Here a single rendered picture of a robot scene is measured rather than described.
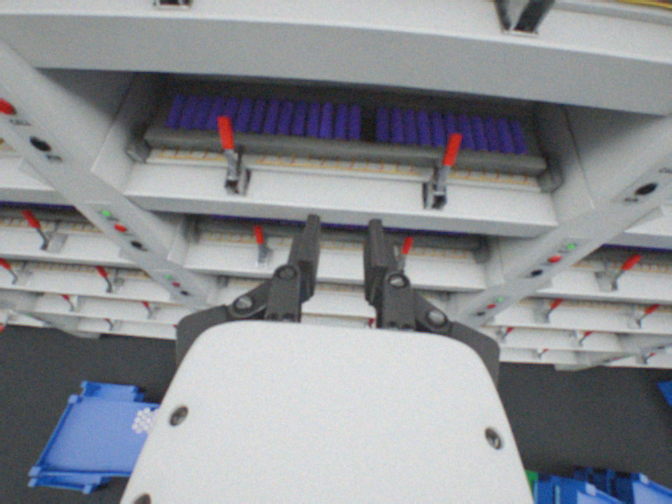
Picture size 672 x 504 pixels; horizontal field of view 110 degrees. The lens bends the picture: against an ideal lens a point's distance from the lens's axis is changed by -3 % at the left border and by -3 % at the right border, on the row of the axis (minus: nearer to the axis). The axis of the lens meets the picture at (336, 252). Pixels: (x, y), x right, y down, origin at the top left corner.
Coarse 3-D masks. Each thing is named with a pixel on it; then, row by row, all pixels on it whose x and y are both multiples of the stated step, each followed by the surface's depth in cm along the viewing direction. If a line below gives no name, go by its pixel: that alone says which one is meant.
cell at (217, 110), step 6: (216, 96) 37; (216, 102) 36; (222, 102) 37; (216, 108) 36; (222, 108) 36; (210, 114) 36; (216, 114) 36; (222, 114) 36; (210, 120) 35; (216, 120) 35; (210, 126) 35; (216, 126) 35
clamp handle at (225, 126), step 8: (224, 120) 28; (224, 128) 29; (224, 136) 29; (232, 136) 30; (224, 144) 30; (232, 144) 30; (232, 152) 30; (232, 160) 31; (232, 168) 32; (232, 176) 32
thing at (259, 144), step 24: (168, 144) 34; (192, 144) 34; (216, 144) 34; (264, 144) 34; (288, 144) 34; (312, 144) 34; (336, 144) 34; (360, 144) 34; (384, 144) 34; (336, 168) 35; (456, 168) 36; (480, 168) 35; (504, 168) 35; (528, 168) 34
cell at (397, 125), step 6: (396, 108) 37; (390, 114) 37; (396, 114) 36; (390, 120) 37; (396, 120) 36; (390, 126) 37; (396, 126) 36; (402, 126) 36; (390, 132) 37; (396, 132) 35; (402, 132) 36; (396, 138) 35; (402, 138) 35
